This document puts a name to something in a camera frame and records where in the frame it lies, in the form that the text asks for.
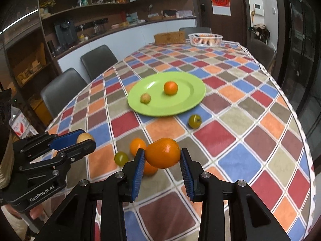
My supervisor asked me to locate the small orange kumquat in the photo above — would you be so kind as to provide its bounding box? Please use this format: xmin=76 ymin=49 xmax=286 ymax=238
xmin=144 ymin=161 xmax=158 ymax=176

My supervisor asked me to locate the green tomato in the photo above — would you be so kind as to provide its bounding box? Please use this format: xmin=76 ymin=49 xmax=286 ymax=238
xmin=114 ymin=151 xmax=129 ymax=167
xmin=188 ymin=114 xmax=202 ymax=129

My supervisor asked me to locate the brown longan fruit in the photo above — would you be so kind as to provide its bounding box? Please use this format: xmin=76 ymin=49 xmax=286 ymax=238
xmin=76 ymin=133 xmax=95 ymax=144
xmin=140 ymin=93 xmax=151 ymax=104

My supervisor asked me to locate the smooth orange citrus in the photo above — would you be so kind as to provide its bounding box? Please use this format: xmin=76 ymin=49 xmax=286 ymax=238
xmin=129 ymin=138 xmax=146 ymax=157

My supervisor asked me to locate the orange tangerine round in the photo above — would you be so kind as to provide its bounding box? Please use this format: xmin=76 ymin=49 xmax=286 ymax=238
xmin=145 ymin=138 xmax=181 ymax=169

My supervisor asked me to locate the large orange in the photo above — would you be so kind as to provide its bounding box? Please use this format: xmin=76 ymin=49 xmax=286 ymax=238
xmin=163 ymin=81 xmax=179 ymax=96

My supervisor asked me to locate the dark chair near left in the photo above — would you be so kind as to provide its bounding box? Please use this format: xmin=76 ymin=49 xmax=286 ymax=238
xmin=40 ymin=68 xmax=88 ymax=118

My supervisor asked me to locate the dark chair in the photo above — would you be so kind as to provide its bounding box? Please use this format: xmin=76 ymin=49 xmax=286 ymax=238
xmin=80 ymin=45 xmax=118 ymax=81
xmin=248 ymin=39 xmax=276 ymax=71
xmin=40 ymin=68 xmax=88 ymax=118

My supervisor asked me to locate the colourful checkered tablecloth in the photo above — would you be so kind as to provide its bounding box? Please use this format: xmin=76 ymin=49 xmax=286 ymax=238
xmin=45 ymin=42 xmax=316 ymax=240

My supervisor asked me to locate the green plate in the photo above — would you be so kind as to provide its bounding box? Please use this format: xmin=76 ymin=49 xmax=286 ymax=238
xmin=127 ymin=71 xmax=206 ymax=117

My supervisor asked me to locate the clear plastic fruit container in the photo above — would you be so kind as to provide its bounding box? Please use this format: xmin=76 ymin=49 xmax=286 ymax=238
xmin=188 ymin=33 xmax=222 ymax=47

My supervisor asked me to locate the woven brown box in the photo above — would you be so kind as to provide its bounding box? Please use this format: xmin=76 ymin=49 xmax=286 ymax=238
xmin=154 ymin=31 xmax=186 ymax=45

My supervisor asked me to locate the dark chair right side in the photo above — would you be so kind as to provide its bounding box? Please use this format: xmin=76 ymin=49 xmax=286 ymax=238
xmin=248 ymin=39 xmax=276 ymax=71

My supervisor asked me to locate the dark chair far end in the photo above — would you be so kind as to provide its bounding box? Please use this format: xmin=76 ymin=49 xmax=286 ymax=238
xmin=179 ymin=27 xmax=212 ymax=39

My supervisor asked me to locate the dark wooden door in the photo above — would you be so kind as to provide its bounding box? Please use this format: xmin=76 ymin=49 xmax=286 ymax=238
xmin=197 ymin=0 xmax=249 ymax=46

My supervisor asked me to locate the black glass sliding door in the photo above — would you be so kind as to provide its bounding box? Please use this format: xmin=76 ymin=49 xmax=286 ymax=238
xmin=277 ymin=0 xmax=320 ymax=148

